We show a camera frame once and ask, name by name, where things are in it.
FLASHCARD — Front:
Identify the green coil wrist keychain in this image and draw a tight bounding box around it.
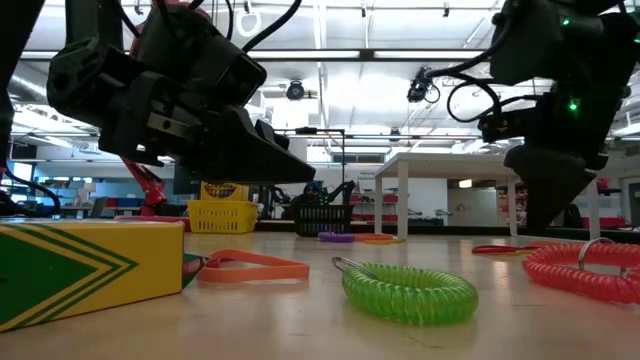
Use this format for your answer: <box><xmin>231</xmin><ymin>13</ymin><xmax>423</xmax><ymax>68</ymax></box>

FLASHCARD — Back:
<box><xmin>332</xmin><ymin>256</ymin><xmax>480</xmax><ymax>327</ymax></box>

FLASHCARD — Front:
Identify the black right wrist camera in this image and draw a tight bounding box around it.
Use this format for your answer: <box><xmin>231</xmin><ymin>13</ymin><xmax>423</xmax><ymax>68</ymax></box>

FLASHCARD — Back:
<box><xmin>477</xmin><ymin>107</ymin><xmax>541</xmax><ymax>144</ymax></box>

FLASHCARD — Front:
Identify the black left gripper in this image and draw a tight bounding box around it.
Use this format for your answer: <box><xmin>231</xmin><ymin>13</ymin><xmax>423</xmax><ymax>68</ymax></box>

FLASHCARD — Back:
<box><xmin>47</xmin><ymin>37</ymin><xmax>211</xmax><ymax>166</ymax></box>

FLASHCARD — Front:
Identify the red storage shelf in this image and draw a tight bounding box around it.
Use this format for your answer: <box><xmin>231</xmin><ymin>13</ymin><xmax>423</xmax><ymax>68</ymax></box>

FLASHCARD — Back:
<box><xmin>494</xmin><ymin>168</ymin><xmax>626</xmax><ymax>229</ymax></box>

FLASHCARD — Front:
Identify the black right camera cable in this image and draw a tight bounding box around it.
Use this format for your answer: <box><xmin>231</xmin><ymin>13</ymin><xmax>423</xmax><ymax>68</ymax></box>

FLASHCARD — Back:
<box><xmin>424</xmin><ymin>19</ymin><xmax>544</xmax><ymax>124</ymax></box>

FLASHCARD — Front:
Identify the black metal frame stand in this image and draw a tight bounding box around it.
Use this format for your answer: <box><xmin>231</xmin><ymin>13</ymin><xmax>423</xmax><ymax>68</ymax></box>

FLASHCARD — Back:
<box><xmin>274</xmin><ymin>127</ymin><xmax>347</xmax><ymax>221</ymax></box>

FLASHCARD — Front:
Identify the yellow plastic basket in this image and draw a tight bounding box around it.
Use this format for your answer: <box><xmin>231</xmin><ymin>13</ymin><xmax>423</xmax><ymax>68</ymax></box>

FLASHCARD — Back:
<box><xmin>187</xmin><ymin>199</ymin><xmax>260</xmax><ymax>235</ymax></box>

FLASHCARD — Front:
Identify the person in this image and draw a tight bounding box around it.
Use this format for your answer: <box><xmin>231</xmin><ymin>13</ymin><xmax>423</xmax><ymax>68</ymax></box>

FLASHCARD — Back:
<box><xmin>299</xmin><ymin>180</ymin><xmax>324</xmax><ymax>206</ymax></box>
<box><xmin>562</xmin><ymin>204</ymin><xmax>584</xmax><ymax>229</ymax></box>

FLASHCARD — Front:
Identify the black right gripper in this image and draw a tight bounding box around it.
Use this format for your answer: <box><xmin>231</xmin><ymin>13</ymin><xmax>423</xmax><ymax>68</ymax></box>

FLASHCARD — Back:
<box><xmin>503</xmin><ymin>84</ymin><xmax>626</xmax><ymax>236</ymax></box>

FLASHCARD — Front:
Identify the yellow green crayon box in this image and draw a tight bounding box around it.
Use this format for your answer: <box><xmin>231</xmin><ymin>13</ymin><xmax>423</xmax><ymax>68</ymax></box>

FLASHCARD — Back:
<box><xmin>0</xmin><ymin>218</ymin><xmax>209</xmax><ymax>334</ymax></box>
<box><xmin>199</xmin><ymin>181</ymin><xmax>250</xmax><ymax>202</ymax></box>

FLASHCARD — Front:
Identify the red coil wrist keychain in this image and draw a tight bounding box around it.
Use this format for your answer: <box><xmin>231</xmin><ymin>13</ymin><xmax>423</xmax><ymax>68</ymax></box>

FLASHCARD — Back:
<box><xmin>522</xmin><ymin>236</ymin><xmax>640</xmax><ymax>305</ymax></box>

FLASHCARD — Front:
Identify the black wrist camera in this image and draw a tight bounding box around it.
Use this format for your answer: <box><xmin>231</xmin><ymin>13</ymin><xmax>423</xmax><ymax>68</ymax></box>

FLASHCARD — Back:
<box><xmin>477</xmin><ymin>107</ymin><xmax>541</xmax><ymax>144</ymax></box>
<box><xmin>132</xmin><ymin>4</ymin><xmax>268</xmax><ymax>121</ymax></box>

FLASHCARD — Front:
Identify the black camera cable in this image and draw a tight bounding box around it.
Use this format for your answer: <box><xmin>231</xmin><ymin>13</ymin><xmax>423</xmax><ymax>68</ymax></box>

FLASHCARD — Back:
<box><xmin>424</xmin><ymin>19</ymin><xmax>544</xmax><ymax>124</ymax></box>
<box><xmin>242</xmin><ymin>0</ymin><xmax>304</xmax><ymax>54</ymax></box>

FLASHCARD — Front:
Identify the red desk lamp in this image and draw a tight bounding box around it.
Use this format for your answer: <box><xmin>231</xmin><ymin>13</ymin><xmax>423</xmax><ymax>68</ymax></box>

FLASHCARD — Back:
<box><xmin>113</xmin><ymin>0</ymin><xmax>211</xmax><ymax>233</ymax></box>

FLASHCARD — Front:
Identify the black plastic basket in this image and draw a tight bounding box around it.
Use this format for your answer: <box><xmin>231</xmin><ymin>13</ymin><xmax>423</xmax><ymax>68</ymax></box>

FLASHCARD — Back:
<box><xmin>293</xmin><ymin>203</ymin><xmax>355</xmax><ymax>237</ymax></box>

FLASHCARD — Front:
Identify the black overhead frame bar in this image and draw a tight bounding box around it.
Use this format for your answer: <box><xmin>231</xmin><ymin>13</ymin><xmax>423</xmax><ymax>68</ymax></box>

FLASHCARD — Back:
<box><xmin>22</xmin><ymin>48</ymin><xmax>489</xmax><ymax>63</ymax></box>

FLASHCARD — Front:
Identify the black monitor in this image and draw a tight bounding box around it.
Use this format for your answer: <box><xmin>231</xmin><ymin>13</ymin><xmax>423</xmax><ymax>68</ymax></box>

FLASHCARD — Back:
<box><xmin>173</xmin><ymin>164</ymin><xmax>201</xmax><ymax>196</ymax></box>

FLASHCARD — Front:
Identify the white table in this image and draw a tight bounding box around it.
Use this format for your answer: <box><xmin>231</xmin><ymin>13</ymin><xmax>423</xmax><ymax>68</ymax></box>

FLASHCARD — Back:
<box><xmin>374</xmin><ymin>152</ymin><xmax>600</xmax><ymax>240</ymax></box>

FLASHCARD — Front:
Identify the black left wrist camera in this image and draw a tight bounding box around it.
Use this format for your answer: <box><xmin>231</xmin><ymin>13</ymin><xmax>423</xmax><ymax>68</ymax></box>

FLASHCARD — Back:
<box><xmin>132</xmin><ymin>4</ymin><xmax>268</xmax><ymax>121</ymax></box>

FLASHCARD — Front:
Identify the white hanging ring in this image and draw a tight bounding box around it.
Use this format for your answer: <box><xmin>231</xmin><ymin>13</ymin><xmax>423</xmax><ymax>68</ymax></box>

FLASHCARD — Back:
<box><xmin>235</xmin><ymin>8</ymin><xmax>262</xmax><ymax>38</ymax></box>

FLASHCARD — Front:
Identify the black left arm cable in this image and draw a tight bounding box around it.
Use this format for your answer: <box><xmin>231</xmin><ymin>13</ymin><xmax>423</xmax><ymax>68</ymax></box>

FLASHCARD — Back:
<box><xmin>0</xmin><ymin>167</ymin><xmax>62</xmax><ymax>217</ymax></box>

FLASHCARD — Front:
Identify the black left camera cable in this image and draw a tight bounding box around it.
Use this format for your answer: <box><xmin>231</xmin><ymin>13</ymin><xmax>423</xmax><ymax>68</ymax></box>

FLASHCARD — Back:
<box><xmin>242</xmin><ymin>0</ymin><xmax>304</xmax><ymax>54</ymax></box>

